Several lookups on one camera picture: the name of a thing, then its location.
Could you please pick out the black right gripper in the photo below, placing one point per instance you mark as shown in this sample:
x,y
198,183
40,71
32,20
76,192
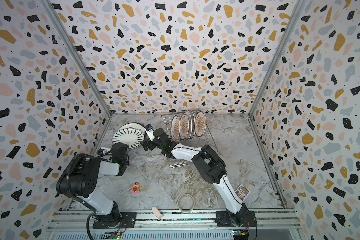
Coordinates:
x,y
151,141

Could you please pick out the white striped plate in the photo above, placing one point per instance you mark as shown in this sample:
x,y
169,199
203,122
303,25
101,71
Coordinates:
x,y
130,137

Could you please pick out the watermelon pattern plate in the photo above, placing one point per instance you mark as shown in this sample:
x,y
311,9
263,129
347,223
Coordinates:
x,y
133,126

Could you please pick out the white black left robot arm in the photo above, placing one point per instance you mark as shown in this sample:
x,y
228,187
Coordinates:
x,y
79,181

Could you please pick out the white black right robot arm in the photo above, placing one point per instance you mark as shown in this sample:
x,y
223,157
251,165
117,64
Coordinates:
x,y
211,168

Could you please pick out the orange sunburst plate front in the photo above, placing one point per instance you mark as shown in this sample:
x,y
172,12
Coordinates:
x,y
175,128

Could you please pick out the orange sunburst plate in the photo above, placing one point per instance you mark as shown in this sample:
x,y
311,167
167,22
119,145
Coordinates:
x,y
175,128
201,124
184,127

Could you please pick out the pink toy figure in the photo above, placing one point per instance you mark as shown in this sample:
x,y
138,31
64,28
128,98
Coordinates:
x,y
135,188

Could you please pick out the orange sunburst plate rear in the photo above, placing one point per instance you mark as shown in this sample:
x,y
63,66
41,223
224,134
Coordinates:
x,y
201,124

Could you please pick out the pink eraser block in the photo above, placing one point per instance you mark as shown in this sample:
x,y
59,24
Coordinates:
x,y
157,213

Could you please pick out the colourful card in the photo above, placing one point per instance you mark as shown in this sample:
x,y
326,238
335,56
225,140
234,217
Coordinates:
x,y
242,192

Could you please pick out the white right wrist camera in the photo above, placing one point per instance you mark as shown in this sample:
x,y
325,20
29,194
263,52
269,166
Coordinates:
x,y
150,132

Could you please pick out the stainless wire dish rack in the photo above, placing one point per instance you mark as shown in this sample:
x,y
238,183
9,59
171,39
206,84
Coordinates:
x,y
207,138

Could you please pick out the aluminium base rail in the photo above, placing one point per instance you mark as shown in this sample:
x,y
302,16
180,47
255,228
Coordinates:
x,y
263,224

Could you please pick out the aluminium corner post left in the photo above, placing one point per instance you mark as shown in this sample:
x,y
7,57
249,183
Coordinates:
x,y
53,16

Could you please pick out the aluminium corner post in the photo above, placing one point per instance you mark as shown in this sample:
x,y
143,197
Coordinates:
x,y
300,4
53,16

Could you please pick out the aluminium corner post right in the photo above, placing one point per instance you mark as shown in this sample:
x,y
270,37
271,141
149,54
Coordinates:
x,y
300,4

